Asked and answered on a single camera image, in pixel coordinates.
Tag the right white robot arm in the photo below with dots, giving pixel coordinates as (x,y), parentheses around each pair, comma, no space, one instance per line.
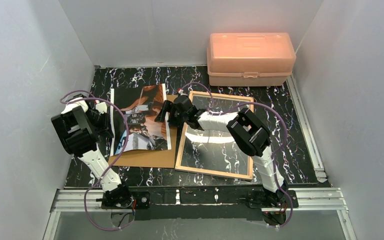
(250,134)

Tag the picture frame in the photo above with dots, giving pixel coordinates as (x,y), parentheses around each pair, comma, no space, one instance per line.
(216,134)

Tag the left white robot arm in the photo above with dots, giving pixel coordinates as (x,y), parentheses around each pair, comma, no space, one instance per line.
(79,127)

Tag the brown backing board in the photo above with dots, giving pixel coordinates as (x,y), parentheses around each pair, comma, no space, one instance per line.
(138,152)

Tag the printed photo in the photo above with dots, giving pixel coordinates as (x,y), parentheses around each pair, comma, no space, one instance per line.
(138,104)

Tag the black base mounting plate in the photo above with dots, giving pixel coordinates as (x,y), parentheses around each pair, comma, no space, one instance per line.
(204,202)

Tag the clear acrylic sheet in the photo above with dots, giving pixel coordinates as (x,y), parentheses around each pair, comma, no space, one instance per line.
(212,142)

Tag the orange plastic storage box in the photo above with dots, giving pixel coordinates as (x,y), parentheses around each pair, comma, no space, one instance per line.
(249,59)

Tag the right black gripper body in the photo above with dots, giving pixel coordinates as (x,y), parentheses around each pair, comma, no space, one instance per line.
(170,111)

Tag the aluminium rail frame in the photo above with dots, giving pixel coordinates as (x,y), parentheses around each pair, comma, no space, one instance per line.
(299,162)

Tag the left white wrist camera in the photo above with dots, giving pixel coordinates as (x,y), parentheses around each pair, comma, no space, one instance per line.
(101,107)

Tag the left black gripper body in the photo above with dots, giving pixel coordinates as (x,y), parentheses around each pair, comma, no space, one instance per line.
(104,120)

